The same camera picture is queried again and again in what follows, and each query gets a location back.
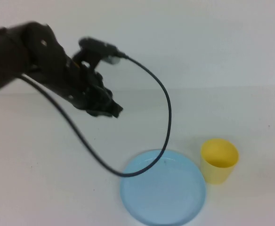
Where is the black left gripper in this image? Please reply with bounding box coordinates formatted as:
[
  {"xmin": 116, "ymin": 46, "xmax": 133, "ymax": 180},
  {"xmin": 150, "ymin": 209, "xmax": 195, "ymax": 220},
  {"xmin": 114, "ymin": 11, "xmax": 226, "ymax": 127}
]
[{"xmin": 57, "ymin": 58, "xmax": 124, "ymax": 119}]

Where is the light blue round plate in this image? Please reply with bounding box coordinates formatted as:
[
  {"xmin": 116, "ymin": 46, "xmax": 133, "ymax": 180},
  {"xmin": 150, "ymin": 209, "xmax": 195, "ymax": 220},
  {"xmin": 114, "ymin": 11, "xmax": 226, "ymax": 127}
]
[{"xmin": 120, "ymin": 149, "xmax": 207, "ymax": 226}]

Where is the yellow plastic cup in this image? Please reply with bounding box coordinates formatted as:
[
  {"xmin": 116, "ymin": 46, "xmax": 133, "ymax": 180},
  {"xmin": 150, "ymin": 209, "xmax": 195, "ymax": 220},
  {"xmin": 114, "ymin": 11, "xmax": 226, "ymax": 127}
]
[{"xmin": 200, "ymin": 138, "xmax": 240, "ymax": 185}]

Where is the black camera cable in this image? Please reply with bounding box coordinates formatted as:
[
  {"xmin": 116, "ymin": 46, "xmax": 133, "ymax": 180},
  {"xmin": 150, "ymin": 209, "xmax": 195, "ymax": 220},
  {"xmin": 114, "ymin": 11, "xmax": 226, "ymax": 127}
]
[{"xmin": 21, "ymin": 53, "xmax": 172, "ymax": 178}]

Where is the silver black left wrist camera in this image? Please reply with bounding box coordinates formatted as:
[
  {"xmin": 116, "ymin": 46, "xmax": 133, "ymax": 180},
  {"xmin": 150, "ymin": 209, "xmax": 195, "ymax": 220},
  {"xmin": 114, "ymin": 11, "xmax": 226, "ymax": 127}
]
[{"xmin": 71, "ymin": 37, "xmax": 122, "ymax": 69}]

